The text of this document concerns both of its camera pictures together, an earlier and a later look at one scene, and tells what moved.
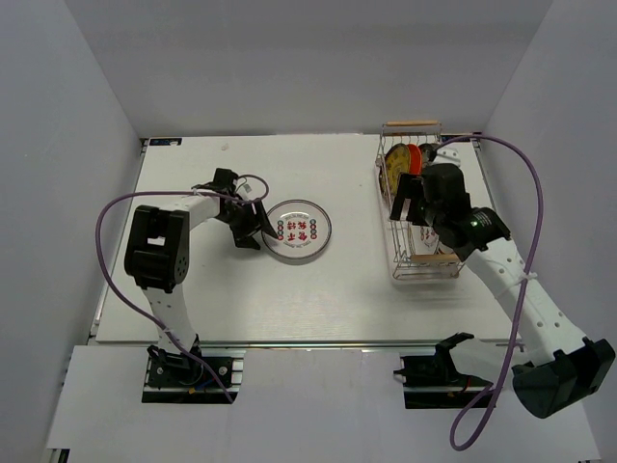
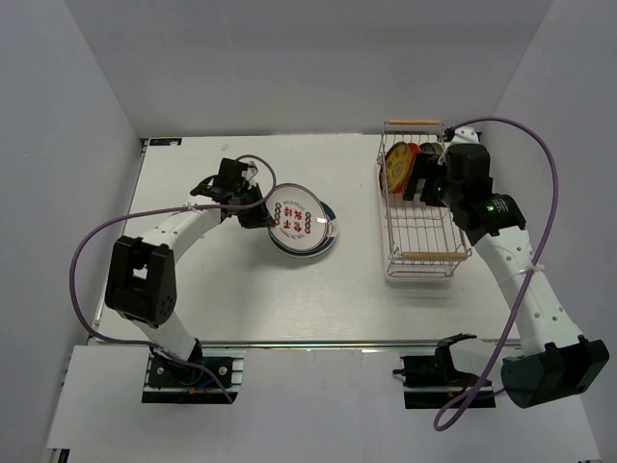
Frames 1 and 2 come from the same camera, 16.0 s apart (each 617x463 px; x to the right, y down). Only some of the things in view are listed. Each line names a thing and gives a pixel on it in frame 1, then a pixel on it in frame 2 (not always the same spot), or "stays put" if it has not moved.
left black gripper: [243, 236] to [262, 218]
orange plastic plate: [415, 159] stays put
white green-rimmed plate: [425, 239] to [301, 221]
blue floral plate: [428, 153] stays put
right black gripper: [410, 187] to [425, 168]
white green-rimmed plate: [418, 244] to [328, 243]
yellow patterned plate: [395, 162] stays put
